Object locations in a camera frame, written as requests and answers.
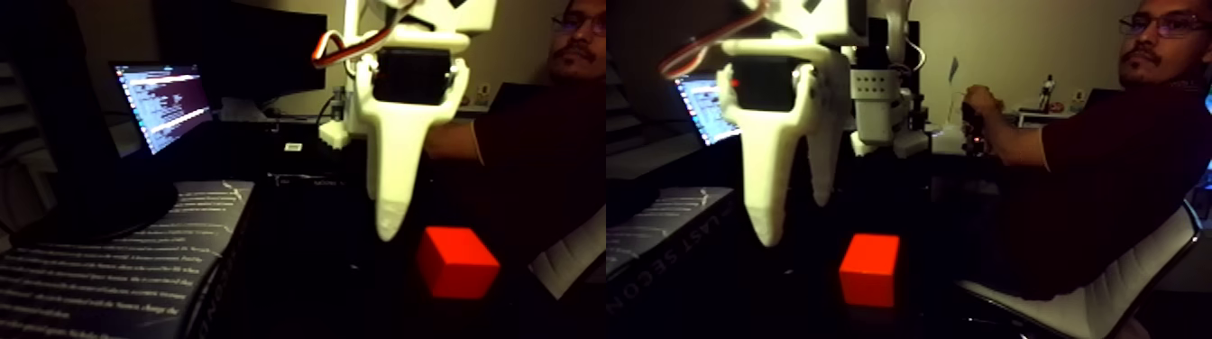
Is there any red cube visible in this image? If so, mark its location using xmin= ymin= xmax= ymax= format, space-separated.
xmin=417 ymin=224 xmax=501 ymax=300

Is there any person's hand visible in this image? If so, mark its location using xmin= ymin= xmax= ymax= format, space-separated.
xmin=963 ymin=83 xmax=1003 ymax=120

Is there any black box with white lettering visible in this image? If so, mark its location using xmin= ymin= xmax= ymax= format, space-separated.
xmin=267 ymin=142 xmax=380 ymax=190

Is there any black wide desktop monitor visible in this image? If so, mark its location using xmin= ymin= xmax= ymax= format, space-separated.
xmin=156 ymin=0 xmax=329 ymax=104

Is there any open laptop with lit screen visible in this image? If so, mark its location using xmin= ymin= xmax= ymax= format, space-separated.
xmin=110 ymin=60 xmax=216 ymax=157

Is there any black book with white text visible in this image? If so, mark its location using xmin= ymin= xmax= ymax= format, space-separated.
xmin=0 ymin=179 xmax=257 ymax=339

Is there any white chair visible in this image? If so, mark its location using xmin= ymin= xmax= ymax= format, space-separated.
xmin=956 ymin=213 xmax=1206 ymax=339

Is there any person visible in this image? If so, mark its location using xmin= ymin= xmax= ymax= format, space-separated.
xmin=960 ymin=0 xmax=1212 ymax=302

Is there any red white servo cable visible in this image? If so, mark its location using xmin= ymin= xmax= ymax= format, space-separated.
xmin=312 ymin=9 xmax=418 ymax=69

